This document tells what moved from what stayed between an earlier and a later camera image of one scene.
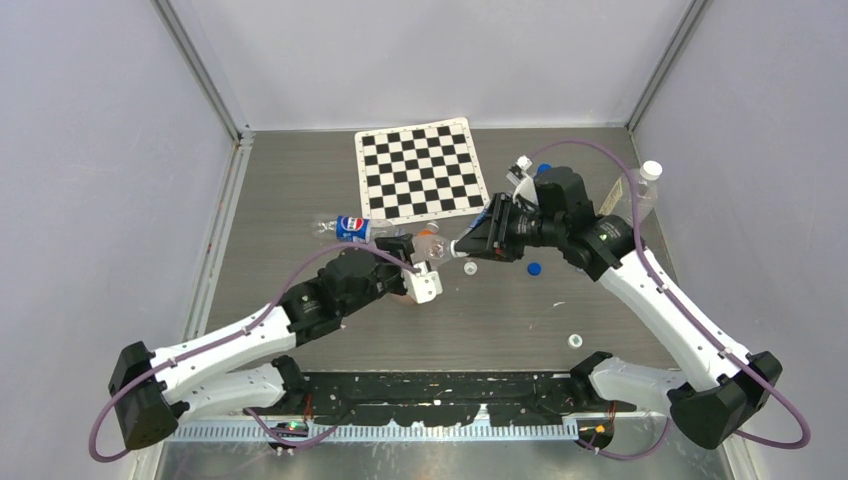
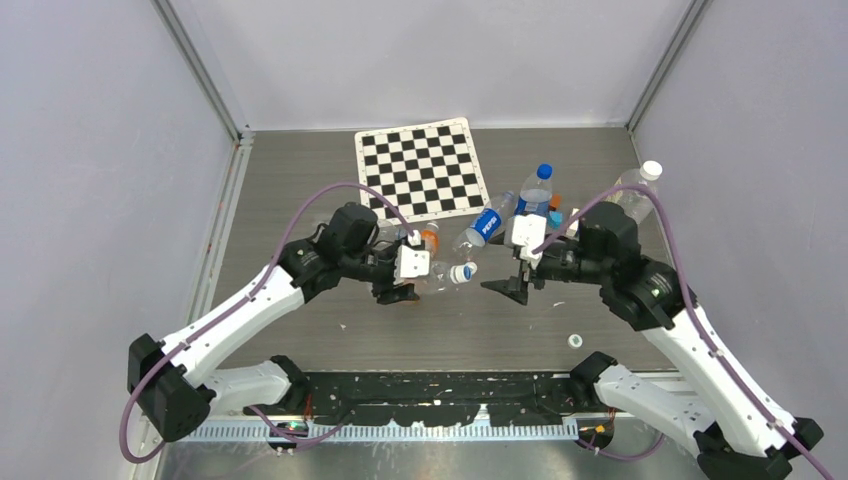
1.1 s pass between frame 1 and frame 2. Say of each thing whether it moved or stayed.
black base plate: stayed
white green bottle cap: stayed
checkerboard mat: stayed
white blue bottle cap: moved
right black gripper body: moved
